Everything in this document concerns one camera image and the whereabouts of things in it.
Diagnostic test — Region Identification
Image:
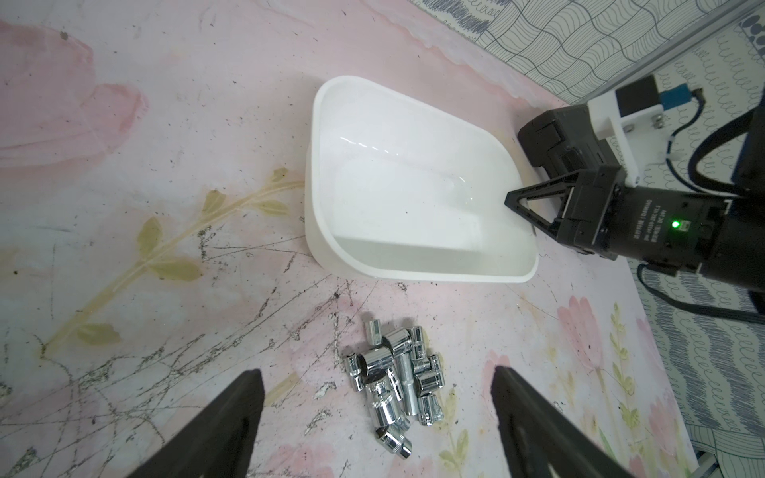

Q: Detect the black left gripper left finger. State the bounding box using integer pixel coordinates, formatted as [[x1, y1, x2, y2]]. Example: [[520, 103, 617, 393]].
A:
[[131, 370, 265, 477]]

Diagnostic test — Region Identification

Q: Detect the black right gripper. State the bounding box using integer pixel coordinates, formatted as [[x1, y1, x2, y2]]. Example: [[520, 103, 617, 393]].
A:
[[504, 106, 726, 274]]

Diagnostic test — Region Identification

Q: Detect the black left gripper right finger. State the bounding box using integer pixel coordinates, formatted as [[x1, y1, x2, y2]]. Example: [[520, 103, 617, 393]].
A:
[[491, 366, 630, 477]]

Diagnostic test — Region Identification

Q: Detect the small chrome socket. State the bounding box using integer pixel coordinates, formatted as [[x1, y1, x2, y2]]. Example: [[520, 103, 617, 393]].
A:
[[418, 394, 444, 426]]

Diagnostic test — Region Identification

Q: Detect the large chrome socket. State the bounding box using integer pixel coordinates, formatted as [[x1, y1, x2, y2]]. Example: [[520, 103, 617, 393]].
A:
[[366, 368, 410, 431]]

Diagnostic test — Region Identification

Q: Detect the long chrome socket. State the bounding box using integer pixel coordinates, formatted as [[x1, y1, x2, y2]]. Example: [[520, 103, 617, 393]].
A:
[[384, 329, 420, 416]]

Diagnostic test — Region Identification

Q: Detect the white plastic storage box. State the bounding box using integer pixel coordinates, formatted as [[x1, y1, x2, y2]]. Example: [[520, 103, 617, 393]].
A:
[[305, 76, 539, 284]]

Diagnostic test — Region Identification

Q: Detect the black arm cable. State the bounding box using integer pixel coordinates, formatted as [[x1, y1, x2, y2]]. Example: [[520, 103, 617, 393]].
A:
[[636, 262, 765, 327]]

